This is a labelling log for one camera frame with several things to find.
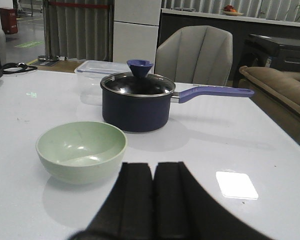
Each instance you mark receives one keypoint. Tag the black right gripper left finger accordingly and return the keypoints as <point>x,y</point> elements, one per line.
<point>127,212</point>

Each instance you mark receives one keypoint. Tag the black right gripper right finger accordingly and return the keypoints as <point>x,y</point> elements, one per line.
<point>184,210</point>

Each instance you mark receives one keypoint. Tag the green bowl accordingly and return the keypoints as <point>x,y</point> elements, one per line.
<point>82,152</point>

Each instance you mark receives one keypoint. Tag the dark blue saucepan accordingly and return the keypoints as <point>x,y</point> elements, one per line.
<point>146,114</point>

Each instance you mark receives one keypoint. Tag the glass lid with blue knob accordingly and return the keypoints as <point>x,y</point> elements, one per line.
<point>138,82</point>

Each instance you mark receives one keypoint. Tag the clear plastic food container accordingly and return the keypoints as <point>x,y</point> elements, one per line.
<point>89,75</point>

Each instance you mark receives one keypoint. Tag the brown sofa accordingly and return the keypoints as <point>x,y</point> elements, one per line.
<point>277,93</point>

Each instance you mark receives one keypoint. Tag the beige upholstered chair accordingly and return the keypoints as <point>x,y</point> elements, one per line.
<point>200,54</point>

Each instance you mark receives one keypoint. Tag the black side table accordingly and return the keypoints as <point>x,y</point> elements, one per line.
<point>268,51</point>

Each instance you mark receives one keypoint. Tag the white cabinet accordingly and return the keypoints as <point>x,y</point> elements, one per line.
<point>135,30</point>

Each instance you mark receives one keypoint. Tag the fruit plate on counter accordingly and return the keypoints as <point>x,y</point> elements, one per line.
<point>229,10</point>

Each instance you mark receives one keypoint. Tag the stanchion post with base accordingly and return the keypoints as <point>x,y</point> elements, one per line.
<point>48,56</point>

